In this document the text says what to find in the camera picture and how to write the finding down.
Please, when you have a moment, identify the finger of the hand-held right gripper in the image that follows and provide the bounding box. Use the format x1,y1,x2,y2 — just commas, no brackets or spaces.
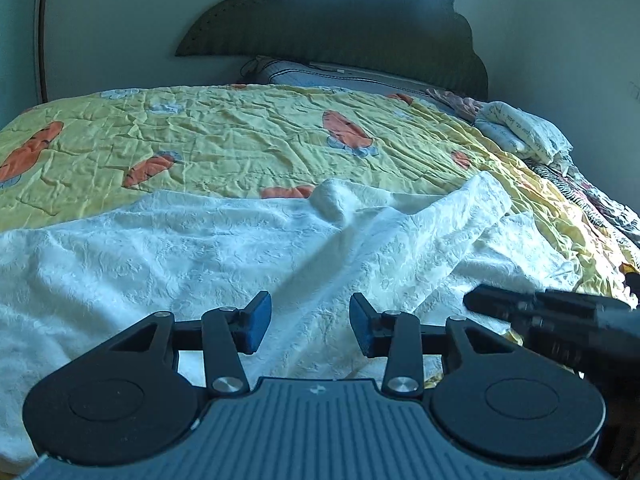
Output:
463,283,538,323

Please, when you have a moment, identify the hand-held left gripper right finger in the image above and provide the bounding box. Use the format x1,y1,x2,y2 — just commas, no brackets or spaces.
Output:
349,293,512,402

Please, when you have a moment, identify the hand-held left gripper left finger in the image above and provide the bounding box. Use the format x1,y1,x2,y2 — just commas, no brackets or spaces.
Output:
106,290,273,401

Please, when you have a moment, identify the white textured towel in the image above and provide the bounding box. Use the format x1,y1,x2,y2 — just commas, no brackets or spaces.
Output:
0,170,582,467

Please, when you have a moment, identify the striped patterned bedsheet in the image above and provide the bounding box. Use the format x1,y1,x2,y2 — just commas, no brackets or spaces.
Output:
524,154,640,257

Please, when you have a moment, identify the white printed folded cloth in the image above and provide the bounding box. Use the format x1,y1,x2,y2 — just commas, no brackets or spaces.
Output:
473,100,574,166

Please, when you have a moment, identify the yellow carrot print blanket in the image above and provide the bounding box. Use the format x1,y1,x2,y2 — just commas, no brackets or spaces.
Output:
0,84,640,391

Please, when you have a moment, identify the pink floral cloth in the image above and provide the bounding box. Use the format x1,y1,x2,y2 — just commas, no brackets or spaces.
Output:
426,87,487,122

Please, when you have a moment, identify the grey pillow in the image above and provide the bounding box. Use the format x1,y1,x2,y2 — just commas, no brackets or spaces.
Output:
237,55,437,99

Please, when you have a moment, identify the dark cloud-shaped headboard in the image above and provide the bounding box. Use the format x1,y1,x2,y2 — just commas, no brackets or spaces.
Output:
175,0,490,102

